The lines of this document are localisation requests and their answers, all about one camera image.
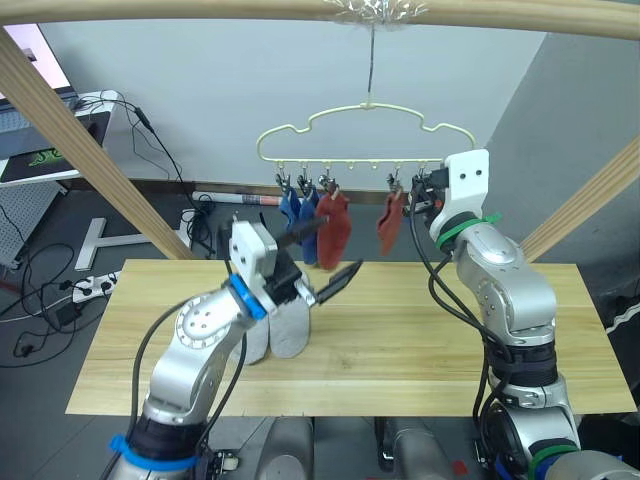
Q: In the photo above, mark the blue wrist zip tie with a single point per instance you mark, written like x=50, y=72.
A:
x=248, y=298

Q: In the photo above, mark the black mat with green logo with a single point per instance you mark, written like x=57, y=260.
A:
x=35, y=161

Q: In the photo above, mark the white desk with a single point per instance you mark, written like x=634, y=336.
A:
x=95, y=125

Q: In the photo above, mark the wooden frame diagonal beam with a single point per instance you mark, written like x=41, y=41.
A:
x=590, y=200
x=75, y=136

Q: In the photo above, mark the blue sock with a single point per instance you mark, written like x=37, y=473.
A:
x=288, y=207
x=310, y=215

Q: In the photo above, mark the pink lit monitor screen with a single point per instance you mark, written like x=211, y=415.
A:
x=35, y=55

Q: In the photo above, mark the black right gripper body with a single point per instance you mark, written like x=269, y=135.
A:
x=436, y=187

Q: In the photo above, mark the white desk foot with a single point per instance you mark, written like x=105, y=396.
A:
x=107, y=241

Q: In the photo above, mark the grey rounded shape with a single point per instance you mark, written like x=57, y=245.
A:
x=287, y=450
x=417, y=450

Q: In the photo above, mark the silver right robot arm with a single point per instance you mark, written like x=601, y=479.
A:
x=500, y=270

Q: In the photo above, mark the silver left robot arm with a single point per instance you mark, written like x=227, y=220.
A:
x=195, y=330

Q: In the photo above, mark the black power adapter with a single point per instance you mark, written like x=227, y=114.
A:
x=67, y=316

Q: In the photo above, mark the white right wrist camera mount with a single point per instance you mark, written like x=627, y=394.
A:
x=465, y=187

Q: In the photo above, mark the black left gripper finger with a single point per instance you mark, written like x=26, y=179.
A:
x=305, y=231
x=340, y=282

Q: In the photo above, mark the red sock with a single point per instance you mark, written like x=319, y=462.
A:
x=334, y=235
x=390, y=225

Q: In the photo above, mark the clear crumpled tape wad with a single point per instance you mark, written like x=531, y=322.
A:
x=372, y=11

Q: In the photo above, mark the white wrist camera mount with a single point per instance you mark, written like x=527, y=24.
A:
x=465, y=187
x=250, y=250

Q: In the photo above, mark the black bag with white stripe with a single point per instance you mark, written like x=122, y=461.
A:
x=622, y=312

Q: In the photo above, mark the metal hanger clip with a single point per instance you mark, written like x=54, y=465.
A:
x=421, y=172
x=395, y=182
x=327, y=182
x=303, y=180
x=283, y=178

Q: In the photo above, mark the white rolled paper tube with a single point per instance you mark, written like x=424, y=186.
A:
x=235, y=199

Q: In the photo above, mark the cream plastic clip hanger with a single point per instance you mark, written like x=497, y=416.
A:
x=367, y=106

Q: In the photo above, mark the wooden frame horizontal beam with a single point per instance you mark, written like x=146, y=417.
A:
x=200, y=11

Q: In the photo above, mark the white pegboard panel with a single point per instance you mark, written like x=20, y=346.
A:
x=25, y=220

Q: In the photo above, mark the white power strip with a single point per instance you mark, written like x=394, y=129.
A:
x=95, y=287

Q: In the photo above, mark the green wrist zip tie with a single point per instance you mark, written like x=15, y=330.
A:
x=467, y=226

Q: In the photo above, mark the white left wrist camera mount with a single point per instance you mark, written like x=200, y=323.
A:
x=250, y=250

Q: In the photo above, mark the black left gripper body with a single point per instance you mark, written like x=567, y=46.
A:
x=283, y=280

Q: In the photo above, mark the blue forearm zip tie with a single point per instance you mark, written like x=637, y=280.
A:
x=145, y=457

